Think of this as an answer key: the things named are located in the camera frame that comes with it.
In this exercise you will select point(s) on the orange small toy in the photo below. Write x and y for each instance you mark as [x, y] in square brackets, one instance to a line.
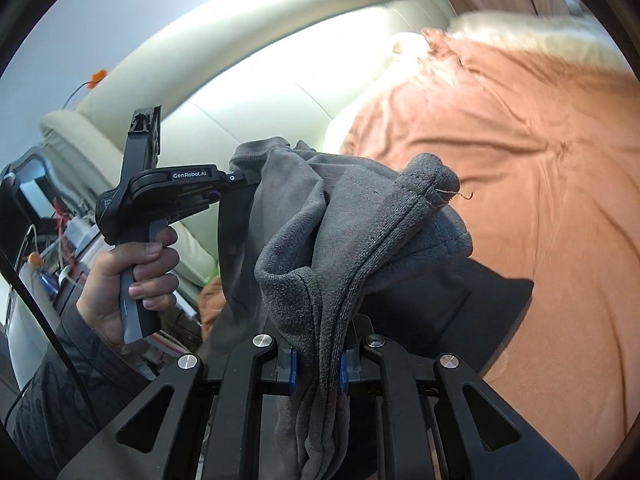
[97, 77]

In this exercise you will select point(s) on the black folded printed shirt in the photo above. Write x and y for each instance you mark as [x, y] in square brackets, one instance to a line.
[450, 310]

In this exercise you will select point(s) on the grey t-shirt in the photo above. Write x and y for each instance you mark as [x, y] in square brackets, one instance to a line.
[310, 240]

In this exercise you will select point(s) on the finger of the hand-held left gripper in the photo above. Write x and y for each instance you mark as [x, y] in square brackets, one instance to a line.
[235, 179]

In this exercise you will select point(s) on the person's left forearm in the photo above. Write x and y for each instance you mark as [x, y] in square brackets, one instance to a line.
[60, 390]

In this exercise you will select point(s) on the cream padded headboard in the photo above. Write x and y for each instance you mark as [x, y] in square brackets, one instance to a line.
[250, 60]

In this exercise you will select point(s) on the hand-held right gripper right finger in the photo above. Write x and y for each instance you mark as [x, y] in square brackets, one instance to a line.
[343, 372]

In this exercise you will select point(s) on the person's left hand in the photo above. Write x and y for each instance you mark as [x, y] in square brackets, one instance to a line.
[100, 295]

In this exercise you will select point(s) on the orange blanket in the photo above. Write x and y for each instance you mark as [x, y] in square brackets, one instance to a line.
[500, 160]

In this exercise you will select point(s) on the cream duvet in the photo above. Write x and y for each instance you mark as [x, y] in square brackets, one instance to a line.
[525, 35]

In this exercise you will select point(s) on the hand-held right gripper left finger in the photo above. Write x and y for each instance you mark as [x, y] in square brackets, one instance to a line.
[294, 370]

